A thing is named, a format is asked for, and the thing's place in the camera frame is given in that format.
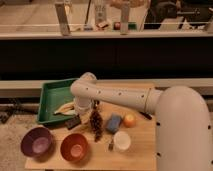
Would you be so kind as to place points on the dark rectangular eraser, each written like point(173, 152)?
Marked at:
point(73, 122)

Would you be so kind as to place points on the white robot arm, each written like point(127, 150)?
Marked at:
point(184, 138)

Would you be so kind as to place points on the green plastic tray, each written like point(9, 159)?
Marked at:
point(54, 95)

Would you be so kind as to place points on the dark grape bunch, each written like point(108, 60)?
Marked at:
point(96, 122)

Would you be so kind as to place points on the blue sponge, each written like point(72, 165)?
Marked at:
point(113, 123)

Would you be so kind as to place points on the orange apple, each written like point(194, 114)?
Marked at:
point(129, 120)

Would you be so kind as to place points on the yellow banana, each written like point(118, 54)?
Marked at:
point(65, 109)

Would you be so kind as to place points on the wooden board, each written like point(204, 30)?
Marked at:
point(139, 157)

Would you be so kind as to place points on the white cup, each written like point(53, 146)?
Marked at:
point(122, 141)

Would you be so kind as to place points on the orange bowl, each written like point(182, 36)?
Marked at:
point(74, 147)

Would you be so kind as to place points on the purple bowl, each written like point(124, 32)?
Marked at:
point(36, 142)

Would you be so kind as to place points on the black handled brush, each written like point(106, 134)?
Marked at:
point(147, 116)

